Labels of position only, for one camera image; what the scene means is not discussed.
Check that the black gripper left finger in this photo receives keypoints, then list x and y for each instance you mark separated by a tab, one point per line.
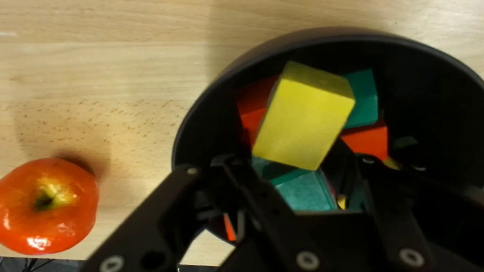
151	220

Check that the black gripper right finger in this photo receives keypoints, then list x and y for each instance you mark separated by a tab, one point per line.
402	220

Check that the black bowl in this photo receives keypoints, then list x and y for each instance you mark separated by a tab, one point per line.
428	91

